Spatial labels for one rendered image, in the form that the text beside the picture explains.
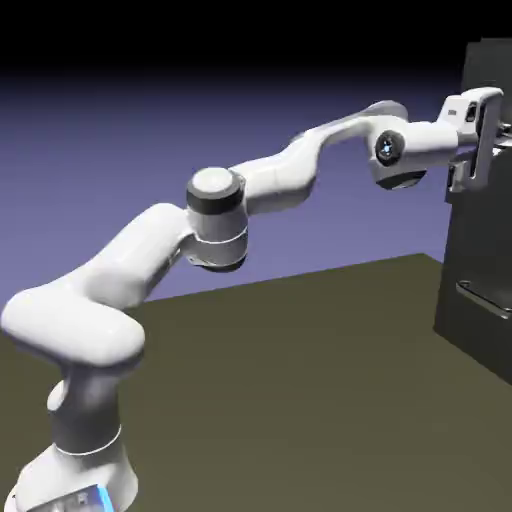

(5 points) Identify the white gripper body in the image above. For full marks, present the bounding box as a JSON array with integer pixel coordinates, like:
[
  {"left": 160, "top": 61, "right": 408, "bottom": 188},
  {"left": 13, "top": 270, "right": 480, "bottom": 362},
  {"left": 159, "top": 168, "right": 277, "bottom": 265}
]
[{"left": 446, "top": 86, "right": 505, "bottom": 196}]

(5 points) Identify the dark cabinet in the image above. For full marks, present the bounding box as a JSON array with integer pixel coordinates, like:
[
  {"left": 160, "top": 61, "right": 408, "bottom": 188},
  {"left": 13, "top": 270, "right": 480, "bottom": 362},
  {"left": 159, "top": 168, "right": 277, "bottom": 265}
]
[{"left": 432, "top": 36, "right": 512, "bottom": 388}]

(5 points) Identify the dark metal drawer handle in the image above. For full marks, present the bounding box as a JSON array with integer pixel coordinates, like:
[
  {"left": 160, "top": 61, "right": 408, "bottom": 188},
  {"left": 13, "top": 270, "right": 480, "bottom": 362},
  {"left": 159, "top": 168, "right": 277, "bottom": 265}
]
[{"left": 455, "top": 280, "right": 512, "bottom": 320}]

